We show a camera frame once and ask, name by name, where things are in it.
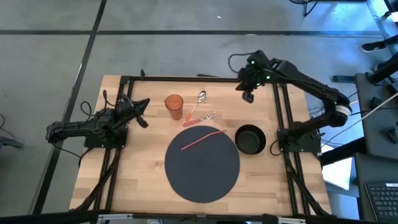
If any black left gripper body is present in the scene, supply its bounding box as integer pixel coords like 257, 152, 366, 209
116, 98, 141, 124

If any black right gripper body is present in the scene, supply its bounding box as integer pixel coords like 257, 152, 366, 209
238, 49, 274, 91

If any orange faceted plastic tumbler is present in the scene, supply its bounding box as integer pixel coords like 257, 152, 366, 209
164, 94, 184, 121

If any orange-handled metal spoon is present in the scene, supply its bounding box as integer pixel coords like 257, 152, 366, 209
185, 90, 207, 121

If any pink-handled metal fork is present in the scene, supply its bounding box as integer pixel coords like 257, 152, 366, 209
182, 111, 218, 128

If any black bowl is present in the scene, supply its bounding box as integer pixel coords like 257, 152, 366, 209
234, 124, 267, 156

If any red drinking straw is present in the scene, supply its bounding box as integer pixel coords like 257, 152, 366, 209
180, 129, 228, 152

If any dark round woven placemat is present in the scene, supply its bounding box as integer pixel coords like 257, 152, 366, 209
164, 125, 241, 204

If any person's shoe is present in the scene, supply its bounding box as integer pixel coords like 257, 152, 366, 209
359, 40, 388, 53

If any white paper sheet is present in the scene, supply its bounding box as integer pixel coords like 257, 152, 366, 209
322, 144, 354, 191

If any black computer keyboard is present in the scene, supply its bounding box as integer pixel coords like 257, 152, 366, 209
364, 182, 398, 223

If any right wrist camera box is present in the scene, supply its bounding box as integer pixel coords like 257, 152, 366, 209
242, 90, 255, 104

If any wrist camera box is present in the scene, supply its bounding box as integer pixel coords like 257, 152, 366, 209
242, 90, 255, 104
136, 115, 149, 129

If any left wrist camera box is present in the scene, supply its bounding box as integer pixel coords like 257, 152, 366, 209
136, 115, 149, 129

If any black aluminium table frame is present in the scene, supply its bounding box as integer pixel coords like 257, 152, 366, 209
70, 68, 333, 218

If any white cable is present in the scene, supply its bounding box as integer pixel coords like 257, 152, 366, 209
320, 92, 398, 149

